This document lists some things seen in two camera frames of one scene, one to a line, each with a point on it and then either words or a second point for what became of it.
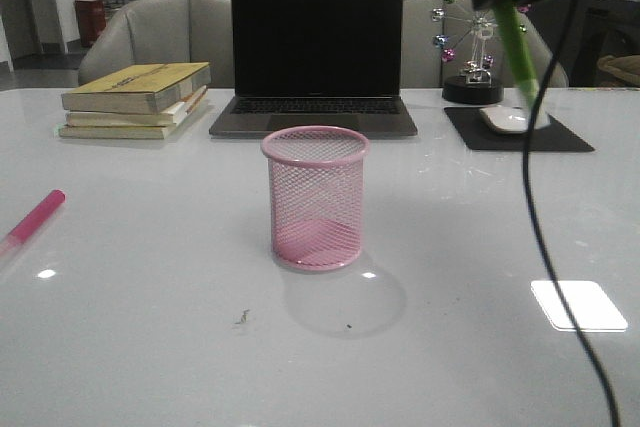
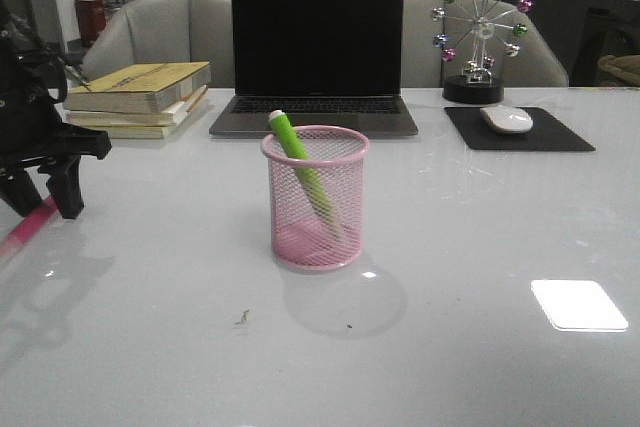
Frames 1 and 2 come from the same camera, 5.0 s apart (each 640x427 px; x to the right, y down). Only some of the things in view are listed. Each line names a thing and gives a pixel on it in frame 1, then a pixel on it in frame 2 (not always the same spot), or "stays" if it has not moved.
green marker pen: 516,49 → 307,169
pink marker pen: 44,209 stays
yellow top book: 138,89 stays
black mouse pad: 477,135 stays
